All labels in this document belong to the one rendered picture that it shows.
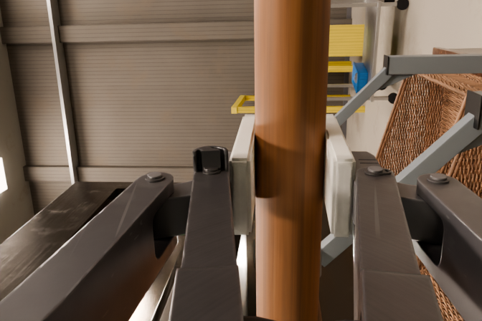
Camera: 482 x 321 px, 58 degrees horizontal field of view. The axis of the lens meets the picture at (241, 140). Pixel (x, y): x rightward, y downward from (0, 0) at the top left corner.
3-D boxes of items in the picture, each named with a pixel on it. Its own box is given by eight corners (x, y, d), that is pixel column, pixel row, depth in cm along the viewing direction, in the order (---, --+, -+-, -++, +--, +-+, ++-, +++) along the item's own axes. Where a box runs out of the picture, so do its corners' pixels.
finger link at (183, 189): (226, 241, 14) (137, 239, 14) (239, 183, 19) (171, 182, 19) (224, 199, 14) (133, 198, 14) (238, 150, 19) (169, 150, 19)
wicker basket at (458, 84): (504, 265, 120) (401, 262, 122) (435, 186, 173) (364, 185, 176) (534, 90, 106) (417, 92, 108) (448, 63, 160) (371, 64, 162)
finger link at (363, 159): (362, 200, 13) (463, 201, 13) (342, 150, 18) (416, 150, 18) (359, 243, 14) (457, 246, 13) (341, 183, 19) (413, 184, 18)
